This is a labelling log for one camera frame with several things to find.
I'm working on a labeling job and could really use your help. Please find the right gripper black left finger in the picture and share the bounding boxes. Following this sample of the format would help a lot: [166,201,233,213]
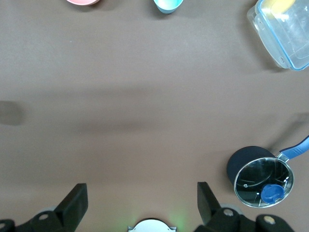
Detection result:
[0,183,88,232]

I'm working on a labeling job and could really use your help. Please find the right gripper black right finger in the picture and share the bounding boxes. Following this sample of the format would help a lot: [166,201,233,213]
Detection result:
[195,181,294,232]

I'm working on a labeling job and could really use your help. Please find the yellow orange food piece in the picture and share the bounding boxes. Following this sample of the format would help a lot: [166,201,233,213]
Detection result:
[263,0,297,18]

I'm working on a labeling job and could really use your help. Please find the black pot with blue handle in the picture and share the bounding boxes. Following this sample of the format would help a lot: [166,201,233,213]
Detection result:
[226,134,309,209]

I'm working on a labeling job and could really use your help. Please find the clear plastic storage container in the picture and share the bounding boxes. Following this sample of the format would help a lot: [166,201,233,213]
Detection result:
[246,0,309,72]

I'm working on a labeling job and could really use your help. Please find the glass lid with blue knob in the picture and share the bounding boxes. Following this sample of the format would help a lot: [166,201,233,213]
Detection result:
[233,157,296,209]

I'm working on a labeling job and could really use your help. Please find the pink bowl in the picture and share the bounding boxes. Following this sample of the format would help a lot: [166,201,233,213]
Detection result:
[65,0,102,7]

